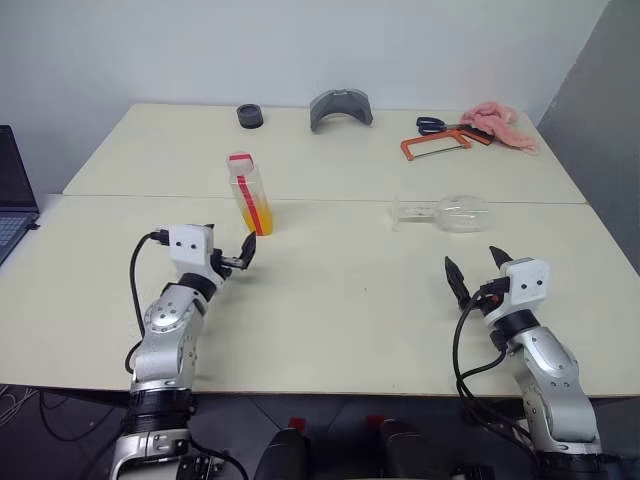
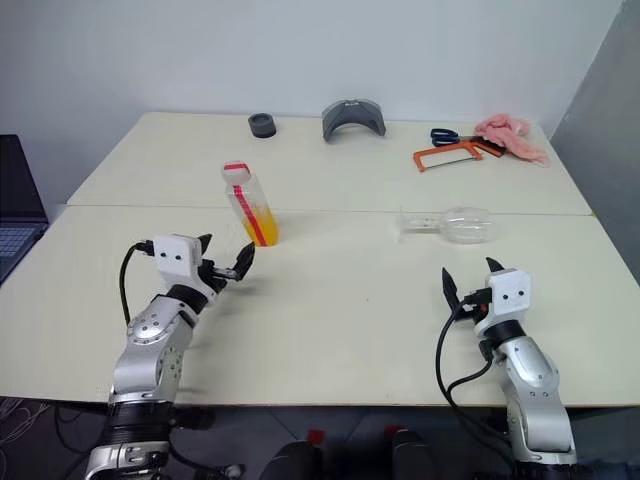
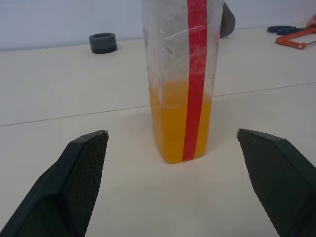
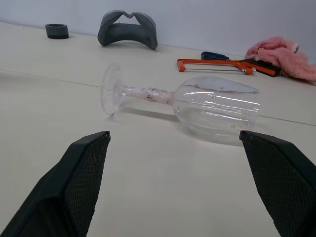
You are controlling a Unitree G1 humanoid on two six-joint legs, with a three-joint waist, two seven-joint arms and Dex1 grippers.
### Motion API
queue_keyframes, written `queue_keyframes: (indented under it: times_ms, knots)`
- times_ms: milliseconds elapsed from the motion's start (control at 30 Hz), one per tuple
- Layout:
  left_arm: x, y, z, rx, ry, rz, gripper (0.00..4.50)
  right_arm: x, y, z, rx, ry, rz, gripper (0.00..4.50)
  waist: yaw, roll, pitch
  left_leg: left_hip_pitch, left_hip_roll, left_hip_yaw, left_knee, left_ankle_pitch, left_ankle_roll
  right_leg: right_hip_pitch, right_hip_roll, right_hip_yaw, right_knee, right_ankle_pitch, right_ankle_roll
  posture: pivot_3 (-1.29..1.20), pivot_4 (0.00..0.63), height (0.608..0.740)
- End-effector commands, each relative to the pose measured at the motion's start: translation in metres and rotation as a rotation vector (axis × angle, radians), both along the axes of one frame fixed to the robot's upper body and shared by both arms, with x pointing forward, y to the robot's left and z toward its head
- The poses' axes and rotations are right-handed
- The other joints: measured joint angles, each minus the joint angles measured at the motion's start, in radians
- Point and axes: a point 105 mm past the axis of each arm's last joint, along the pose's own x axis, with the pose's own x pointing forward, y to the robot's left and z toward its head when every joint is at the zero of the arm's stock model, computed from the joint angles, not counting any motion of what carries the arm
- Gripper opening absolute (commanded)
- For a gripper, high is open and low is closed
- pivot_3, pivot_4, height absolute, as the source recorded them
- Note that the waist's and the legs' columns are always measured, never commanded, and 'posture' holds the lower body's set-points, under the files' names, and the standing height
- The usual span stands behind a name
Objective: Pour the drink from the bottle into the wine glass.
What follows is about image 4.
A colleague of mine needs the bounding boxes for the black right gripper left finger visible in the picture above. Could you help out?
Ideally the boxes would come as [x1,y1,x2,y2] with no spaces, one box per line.
[0,130,111,237]

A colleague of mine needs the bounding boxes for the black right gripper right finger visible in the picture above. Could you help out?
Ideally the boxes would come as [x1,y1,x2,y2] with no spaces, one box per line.
[239,130,316,237]

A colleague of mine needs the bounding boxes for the orange hacksaw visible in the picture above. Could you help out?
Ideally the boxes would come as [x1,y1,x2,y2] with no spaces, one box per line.
[177,58,281,78]

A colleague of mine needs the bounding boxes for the pink fluffy cloth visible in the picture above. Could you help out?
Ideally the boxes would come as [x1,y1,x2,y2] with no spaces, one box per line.
[244,36,316,86]

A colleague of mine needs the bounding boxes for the grey curved visor shell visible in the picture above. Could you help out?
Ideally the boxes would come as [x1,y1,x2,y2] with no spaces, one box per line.
[97,10,158,52]

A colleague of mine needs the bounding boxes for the blue handled scissors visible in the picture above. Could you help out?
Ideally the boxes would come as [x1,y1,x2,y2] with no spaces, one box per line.
[200,51,230,61]

